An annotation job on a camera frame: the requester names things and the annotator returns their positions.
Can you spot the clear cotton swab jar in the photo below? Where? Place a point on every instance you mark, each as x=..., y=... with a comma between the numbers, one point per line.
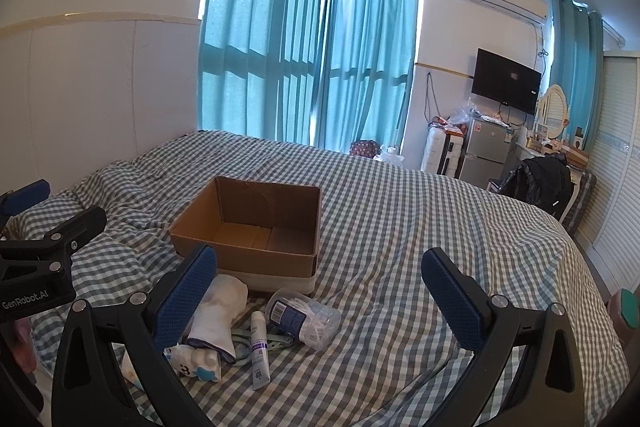
x=300, y=317

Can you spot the white oval mirror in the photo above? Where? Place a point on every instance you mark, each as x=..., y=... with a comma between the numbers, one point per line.
x=551, y=109

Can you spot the teal container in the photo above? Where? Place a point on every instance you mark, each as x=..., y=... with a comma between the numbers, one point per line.
x=622, y=312

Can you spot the brown cardboard boxes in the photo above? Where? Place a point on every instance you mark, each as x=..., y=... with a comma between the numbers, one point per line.
x=577, y=157

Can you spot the white tube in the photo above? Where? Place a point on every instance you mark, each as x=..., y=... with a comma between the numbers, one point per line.
x=259, y=352

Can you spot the clear plastic bag on fridge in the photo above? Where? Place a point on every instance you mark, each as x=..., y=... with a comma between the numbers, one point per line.
x=465, y=112

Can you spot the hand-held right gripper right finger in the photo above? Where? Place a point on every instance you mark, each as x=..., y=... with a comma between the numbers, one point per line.
x=450, y=297

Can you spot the checked bed blanket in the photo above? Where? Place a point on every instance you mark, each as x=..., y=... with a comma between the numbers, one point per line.
x=400, y=232

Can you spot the brown cardboard box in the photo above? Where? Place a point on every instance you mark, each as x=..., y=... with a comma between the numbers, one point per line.
x=280, y=266

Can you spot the white cloth pouch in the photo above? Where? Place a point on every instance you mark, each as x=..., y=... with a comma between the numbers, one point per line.
x=220, y=302

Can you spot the checked folded cushion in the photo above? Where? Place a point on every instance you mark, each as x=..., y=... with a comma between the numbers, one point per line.
x=582, y=197

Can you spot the white suitcase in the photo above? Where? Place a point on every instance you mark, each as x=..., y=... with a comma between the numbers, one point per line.
x=435, y=149

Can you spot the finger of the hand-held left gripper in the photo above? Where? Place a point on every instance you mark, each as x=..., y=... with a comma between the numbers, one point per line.
x=30, y=195
x=80, y=224

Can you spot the cartoon print tissue packet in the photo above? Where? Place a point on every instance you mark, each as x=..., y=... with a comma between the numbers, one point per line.
x=200, y=364

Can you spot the patterned dark bag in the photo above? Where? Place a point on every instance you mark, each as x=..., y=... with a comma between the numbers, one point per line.
x=365, y=149

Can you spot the wide teal curtain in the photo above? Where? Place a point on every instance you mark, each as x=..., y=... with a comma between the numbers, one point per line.
x=260, y=57

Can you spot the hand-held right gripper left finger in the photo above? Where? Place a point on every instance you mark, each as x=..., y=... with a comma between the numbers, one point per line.
x=185, y=297

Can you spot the grey small fridge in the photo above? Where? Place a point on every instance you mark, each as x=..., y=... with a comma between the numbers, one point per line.
x=487, y=152

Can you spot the narrow teal curtain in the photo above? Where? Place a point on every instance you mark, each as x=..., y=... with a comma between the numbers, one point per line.
x=575, y=57

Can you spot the white louvred wardrobe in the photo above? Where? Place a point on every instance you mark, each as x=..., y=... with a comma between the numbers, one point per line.
x=615, y=157

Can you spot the black wall television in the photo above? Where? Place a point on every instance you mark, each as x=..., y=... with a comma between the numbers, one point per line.
x=505, y=79

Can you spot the black jacket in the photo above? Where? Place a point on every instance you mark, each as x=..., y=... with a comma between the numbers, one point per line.
x=542, y=184

